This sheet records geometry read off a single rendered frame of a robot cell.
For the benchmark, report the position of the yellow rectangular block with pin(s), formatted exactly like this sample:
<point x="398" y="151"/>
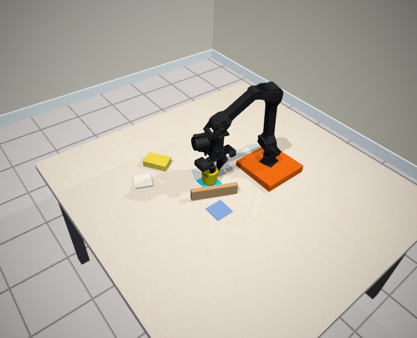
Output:
<point x="157" y="161"/>

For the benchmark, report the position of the white flat block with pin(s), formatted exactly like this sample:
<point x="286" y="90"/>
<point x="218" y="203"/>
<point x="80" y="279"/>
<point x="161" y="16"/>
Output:
<point x="143" y="181"/>

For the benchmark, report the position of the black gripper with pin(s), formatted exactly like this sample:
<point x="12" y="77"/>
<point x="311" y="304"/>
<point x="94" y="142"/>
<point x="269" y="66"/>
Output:
<point x="215" y="154"/>

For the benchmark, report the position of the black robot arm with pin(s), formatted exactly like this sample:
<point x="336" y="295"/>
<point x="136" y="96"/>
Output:
<point x="221" y="121"/>

